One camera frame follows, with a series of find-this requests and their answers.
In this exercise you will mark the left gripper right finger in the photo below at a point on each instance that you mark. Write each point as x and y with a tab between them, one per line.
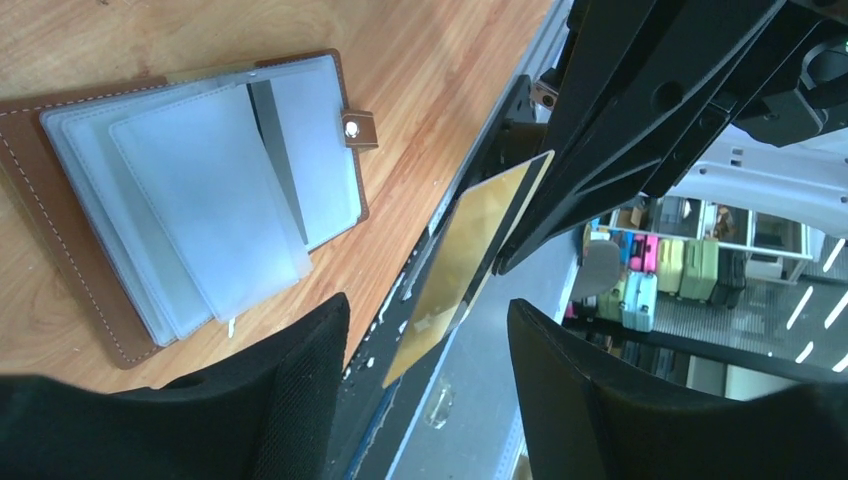
589	415

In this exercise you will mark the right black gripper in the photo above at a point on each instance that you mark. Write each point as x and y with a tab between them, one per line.
636	76

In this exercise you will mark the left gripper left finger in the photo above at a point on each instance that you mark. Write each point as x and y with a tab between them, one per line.
265	412

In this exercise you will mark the brown leather card holder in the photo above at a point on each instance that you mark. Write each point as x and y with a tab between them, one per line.
171	201

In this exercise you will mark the colourful suitcases in background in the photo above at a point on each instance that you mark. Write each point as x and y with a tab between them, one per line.
696	270

